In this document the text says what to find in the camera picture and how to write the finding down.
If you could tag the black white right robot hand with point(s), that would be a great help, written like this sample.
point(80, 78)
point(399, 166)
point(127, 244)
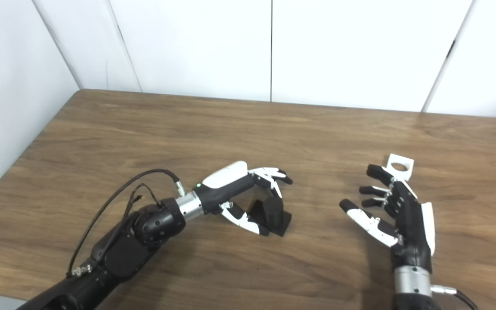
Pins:
point(411, 228)

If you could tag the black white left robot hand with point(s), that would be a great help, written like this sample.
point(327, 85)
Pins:
point(226, 176)

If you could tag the white square piece with hole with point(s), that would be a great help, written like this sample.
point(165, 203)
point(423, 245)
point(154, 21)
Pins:
point(409, 170)

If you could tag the black peg with square base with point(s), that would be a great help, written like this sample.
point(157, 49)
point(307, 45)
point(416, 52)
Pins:
point(274, 211)

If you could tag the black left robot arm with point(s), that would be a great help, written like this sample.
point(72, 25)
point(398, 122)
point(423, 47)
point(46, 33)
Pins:
point(153, 224)

